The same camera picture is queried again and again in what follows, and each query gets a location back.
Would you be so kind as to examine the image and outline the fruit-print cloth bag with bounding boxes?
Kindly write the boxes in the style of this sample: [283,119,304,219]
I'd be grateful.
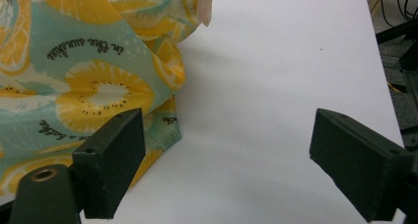
[0,0,215,197]

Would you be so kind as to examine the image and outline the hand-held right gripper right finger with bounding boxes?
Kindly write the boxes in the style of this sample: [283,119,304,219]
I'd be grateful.
[309,108,414,223]

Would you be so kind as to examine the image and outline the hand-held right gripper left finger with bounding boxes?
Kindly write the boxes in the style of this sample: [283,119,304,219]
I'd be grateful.
[72,108,147,220]

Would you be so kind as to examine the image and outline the black cables by wooden desk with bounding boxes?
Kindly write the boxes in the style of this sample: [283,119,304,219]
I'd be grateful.
[377,0,418,27]

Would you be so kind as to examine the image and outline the black metal stand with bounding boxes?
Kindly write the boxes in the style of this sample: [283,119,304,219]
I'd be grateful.
[375,18,418,149]

